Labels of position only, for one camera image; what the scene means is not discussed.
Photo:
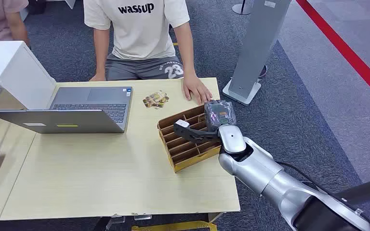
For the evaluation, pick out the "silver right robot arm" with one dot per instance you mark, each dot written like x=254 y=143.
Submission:
x=261 y=172

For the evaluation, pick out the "person's right forearm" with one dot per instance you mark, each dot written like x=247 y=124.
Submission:
x=101 y=51

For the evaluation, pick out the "person's left forearm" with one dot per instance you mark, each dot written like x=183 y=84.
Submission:
x=185 y=51

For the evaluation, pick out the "person's left hand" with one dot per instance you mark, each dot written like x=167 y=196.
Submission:
x=197 y=91

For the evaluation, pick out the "person's hand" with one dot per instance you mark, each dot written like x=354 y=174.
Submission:
x=197 y=91
x=97 y=77

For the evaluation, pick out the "person in cream shirt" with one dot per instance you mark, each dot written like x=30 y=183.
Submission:
x=140 y=32

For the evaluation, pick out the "person's right hand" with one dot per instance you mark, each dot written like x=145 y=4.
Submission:
x=97 y=77

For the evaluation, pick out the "brown cardboard slot organizer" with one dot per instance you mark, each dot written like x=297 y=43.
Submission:
x=185 y=151

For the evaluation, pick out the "grey standing kiosk pillar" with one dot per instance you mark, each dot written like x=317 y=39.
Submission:
x=258 y=44

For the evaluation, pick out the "grey open laptop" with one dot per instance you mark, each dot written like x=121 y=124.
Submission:
x=76 y=121

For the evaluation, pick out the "yellow floor tape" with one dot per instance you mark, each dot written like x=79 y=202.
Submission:
x=178 y=226

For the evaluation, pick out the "red floor tape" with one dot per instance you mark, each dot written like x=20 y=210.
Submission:
x=347 y=51

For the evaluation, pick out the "white box cabinet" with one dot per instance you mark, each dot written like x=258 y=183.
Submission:
x=12 y=63

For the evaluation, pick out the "dark grey bar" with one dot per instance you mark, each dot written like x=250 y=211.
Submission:
x=367 y=190

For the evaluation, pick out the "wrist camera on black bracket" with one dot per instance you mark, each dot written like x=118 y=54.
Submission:
x=193 y=134

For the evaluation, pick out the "clear table bracket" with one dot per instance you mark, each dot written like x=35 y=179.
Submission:
x=116 y=220
x=142 y=217

